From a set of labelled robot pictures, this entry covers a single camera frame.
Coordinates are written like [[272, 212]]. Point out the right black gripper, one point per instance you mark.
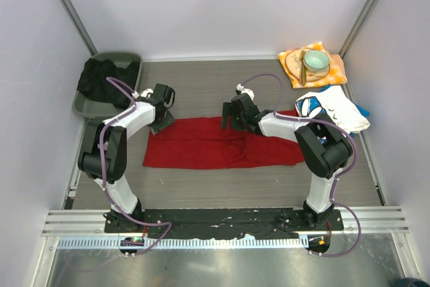
[[228, 109]]

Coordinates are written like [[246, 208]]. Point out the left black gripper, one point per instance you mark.
[[156, 128]]

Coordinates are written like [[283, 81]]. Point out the red t-shirt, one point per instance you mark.
[[201, 143]]

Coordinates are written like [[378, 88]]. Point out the grey plastic bin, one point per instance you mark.
[[93, 109]]

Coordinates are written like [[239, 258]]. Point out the white daisy print t-shirt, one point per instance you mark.
[[333, 101]]

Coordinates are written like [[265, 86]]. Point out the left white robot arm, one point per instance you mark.
[[104, 151]]

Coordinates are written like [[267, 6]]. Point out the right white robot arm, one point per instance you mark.
[[324, 146]]

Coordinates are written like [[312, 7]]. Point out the black t-shirt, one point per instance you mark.
[[94, 86]]

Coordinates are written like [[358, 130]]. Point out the beige plate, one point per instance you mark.
[[293, 66]]

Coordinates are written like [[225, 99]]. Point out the wooden chopsticks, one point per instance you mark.
[[302, 68]]

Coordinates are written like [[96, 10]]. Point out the light green bowl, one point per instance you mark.
[[316, 60]]

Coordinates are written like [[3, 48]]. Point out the orange checkered cloth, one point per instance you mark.
[[336, 75]]

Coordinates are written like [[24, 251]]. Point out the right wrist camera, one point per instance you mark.
[[240, 89]]

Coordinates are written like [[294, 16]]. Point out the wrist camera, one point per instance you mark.
[[142, 95], [240, 89]]

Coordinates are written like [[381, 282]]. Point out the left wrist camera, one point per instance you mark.
[[142, 95]]

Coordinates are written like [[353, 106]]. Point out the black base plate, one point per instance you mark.
[[223, 223]]

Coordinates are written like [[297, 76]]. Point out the white slotted cable duct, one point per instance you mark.
[[128, 243]]

